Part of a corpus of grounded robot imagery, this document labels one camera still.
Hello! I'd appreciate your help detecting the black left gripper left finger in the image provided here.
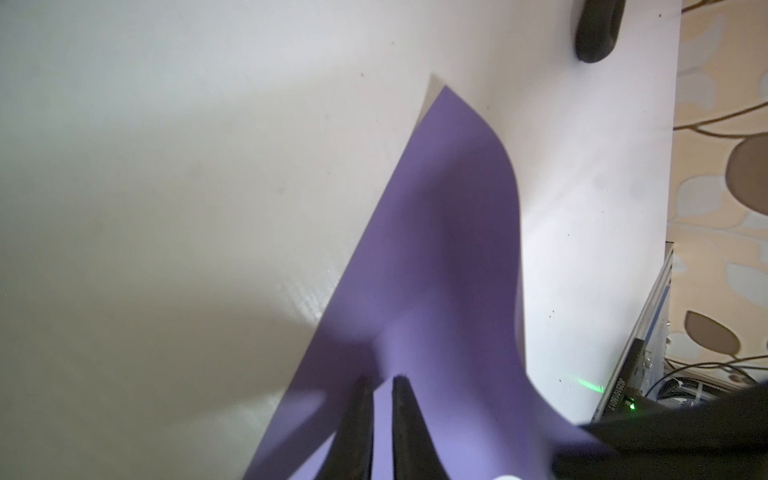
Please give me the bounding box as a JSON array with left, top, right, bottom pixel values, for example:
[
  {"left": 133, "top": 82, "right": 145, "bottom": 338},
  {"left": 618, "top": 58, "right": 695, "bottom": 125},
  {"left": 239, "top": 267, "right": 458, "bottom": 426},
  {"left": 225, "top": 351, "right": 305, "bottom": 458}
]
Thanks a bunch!
[{"left": 315, "top": 377, "right": 374, "bottom": 480}]

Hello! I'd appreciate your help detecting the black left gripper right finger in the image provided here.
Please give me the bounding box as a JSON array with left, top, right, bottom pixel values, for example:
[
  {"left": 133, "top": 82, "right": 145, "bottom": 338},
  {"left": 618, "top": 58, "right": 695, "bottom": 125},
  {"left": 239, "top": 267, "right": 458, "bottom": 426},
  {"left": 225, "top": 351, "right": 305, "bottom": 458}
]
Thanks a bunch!
[{"left": 391, "top": 375, "right": 449, "bottom": 480}]

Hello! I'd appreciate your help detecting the purple square paper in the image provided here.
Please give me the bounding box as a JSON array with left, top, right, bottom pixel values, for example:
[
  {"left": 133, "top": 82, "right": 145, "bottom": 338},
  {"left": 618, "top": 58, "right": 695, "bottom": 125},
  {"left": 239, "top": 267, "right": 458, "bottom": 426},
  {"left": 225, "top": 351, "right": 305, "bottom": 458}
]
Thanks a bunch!
[{"left": 246, "top": 88, "right": 601, "bottom": 479}]

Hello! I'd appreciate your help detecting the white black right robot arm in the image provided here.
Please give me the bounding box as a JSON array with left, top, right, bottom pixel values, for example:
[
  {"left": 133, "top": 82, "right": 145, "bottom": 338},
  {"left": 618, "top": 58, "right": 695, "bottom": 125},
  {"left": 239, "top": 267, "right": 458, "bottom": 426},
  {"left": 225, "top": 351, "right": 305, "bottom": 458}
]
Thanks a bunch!
[{"left": 551, "top": 383, "right": 767, "bottom": 479}]

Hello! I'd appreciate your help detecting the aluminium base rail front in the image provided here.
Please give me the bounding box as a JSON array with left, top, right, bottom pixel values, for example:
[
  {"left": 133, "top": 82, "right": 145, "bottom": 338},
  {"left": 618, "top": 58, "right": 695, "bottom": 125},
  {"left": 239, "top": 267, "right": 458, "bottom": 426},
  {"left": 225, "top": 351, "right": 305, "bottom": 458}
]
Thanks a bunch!
[{"left": 591, "top": 241, "right": 674, "bottom": 423}]

